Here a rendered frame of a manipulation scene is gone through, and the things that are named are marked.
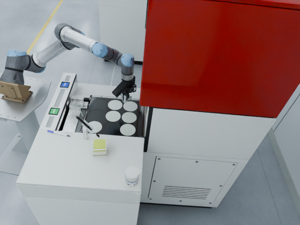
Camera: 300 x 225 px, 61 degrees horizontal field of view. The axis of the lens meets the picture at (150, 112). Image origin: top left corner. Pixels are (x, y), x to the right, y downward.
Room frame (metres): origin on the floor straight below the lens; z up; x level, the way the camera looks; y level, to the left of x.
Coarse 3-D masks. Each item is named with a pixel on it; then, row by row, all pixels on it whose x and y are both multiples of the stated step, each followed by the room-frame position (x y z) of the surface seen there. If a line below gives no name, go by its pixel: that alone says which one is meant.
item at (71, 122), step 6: (72, 102) 1.24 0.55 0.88; (78, 102) 1.24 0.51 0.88; (84, 102) 1.28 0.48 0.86; (72, 114) 1.12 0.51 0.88; (78, 114) 1.13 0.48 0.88; (66, 120) 1.07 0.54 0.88; (72, 120) 1.07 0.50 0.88; (78, 120) 1.08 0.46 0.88; (66, 126) 1.01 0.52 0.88; (72, 126) 1.02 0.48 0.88
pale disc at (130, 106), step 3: (126, 102) 1.29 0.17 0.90; (129, 102) 1.29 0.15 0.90; (132, 102) 1.30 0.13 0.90; (123, 105) 1.25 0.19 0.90; (126, 105) 1.26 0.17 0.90; (129, 105) 1.26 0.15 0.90; (132, 105) 1.27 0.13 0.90; (135, 105) 1.27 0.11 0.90; (126, 108) 1.23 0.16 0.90; (129, 108) 1.23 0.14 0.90; (132, 108) 1.23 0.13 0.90; (135, 108) 1.24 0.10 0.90
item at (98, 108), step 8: (96, 104) 1.23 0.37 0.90; (104, 104) 1.24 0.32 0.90; (88, 112) 1.14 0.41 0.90; (96, 112) 1.15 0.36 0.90; (104, 112) 1.16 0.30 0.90; (120, 112) 1.18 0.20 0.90; (136, 112) 1.20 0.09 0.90; (88, 120) 1.08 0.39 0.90; (96, 120) 1.09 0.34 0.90; (104, 120) 1.09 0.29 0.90; (120, 120) 1.11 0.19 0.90; (136, 120) 1.13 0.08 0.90; (104, 128) 1.03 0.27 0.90; (112, 128) 1.04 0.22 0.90; (136, 128) 1.06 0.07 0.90; (128, 136) 0.99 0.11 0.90; (136, 136) 1.00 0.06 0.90
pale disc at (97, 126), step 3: (90, 123) 1.05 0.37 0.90; (93, 123) 1.05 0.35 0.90; (96, 123) 1.06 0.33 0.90; (99, 123) 1.06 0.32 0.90; (93, 126) 1.03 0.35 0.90; (96, 126) 1.03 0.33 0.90; (99, 126) 1.04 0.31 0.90; (87, 129) 1.00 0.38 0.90; (93, 129) 1.00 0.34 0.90; (96, 129) 1.01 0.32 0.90; (99, 129) 1.01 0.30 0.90; (93, 132) 0.98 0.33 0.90; (96, 132) 0.99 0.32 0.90
